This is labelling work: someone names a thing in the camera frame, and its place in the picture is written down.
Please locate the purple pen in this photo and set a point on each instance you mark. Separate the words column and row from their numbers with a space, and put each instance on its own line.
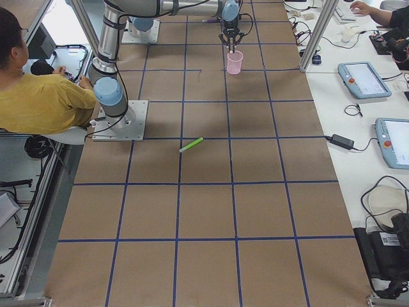
column 210, row 20

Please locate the pink mesh cup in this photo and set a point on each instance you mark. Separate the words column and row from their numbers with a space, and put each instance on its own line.
column 234, row 62

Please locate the green pen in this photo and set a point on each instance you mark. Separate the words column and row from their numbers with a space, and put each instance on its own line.
column 191, row 145

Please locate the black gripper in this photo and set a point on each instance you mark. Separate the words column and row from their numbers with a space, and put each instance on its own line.
column 231, row 25

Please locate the blue teach pendant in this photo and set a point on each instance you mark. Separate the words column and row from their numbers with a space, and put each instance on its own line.
column 362, row 80
column 392, row 134

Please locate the black power adapter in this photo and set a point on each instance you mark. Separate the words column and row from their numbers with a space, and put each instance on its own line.
column 340, row 141

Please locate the person in yellow shirt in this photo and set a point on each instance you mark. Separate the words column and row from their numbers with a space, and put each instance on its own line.
column 38, row 104

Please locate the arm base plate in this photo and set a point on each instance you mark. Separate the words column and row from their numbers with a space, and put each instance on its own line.
column 141, row 31
column 130, row 128

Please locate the aluminium frame post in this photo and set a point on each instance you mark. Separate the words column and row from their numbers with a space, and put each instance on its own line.
column 318, row 31

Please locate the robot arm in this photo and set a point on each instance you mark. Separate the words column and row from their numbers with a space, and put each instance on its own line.
column 145, row 71

